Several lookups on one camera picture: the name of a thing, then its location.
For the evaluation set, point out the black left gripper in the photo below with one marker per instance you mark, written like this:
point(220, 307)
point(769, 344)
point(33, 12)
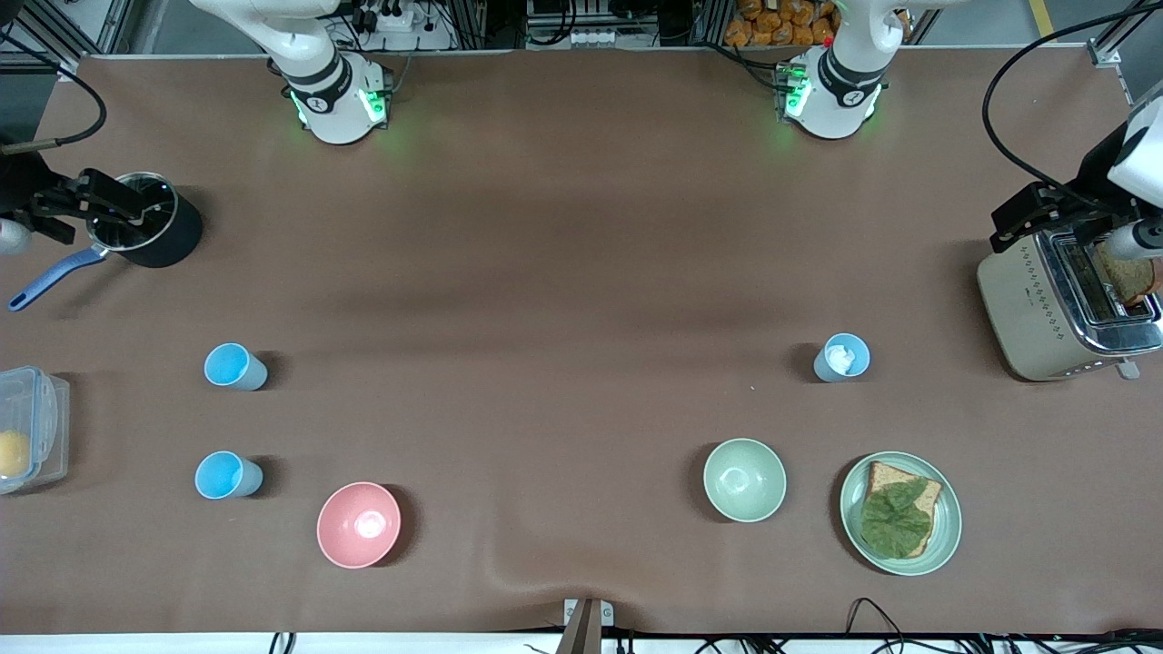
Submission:
point(1093, 173)

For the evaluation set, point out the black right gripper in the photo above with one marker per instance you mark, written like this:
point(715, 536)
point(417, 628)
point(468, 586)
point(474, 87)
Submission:
point(20, 181)

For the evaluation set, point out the blue plastic cup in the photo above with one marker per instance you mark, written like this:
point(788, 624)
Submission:
point(233, 365)
point(223, 475)

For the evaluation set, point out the blue cup with white paper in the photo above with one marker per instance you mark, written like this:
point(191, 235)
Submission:
point(831, 368)

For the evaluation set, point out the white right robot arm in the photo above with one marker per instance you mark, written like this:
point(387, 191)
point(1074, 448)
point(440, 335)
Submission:
point(318, 82)

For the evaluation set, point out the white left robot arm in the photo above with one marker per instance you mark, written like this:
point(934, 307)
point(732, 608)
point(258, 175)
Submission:
point(840, 86)

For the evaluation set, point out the beige and chrome toaster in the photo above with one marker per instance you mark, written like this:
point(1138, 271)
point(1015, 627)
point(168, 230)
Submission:
point(1022, 309)

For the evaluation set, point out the brown toast slice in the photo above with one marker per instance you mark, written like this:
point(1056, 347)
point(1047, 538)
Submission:
point(1127, 277)

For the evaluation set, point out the crumpled white paper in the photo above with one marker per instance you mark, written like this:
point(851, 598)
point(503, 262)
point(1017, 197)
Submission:
point(841, 356)

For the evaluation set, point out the clear plastic container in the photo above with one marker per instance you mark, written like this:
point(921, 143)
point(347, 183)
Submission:
point(41, 427)

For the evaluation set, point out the yellow round fruit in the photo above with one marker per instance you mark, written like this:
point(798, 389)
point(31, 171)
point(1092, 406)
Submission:
point(13, 452)

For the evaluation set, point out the brown bread slice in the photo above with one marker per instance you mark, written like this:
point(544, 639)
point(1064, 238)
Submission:
point(881, 477)

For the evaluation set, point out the bag of orange snacks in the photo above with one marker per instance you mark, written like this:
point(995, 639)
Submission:
point(781, 23)

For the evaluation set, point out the pale green plate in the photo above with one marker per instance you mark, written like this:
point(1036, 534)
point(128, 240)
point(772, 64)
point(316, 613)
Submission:
point(945, 527)

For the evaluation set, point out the green lettuce leaf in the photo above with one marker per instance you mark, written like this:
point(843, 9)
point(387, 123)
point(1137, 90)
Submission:
point(895, 522)

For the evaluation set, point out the white power strip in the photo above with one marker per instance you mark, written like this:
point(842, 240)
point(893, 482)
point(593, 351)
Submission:
point(392, 14)

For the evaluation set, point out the pale green bowl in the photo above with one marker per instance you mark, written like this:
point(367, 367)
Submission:
point(744, 480)

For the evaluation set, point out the pink bowl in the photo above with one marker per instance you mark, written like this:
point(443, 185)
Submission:
point(358, 525)

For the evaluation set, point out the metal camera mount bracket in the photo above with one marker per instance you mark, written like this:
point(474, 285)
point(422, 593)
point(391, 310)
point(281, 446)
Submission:
point(586, 622)

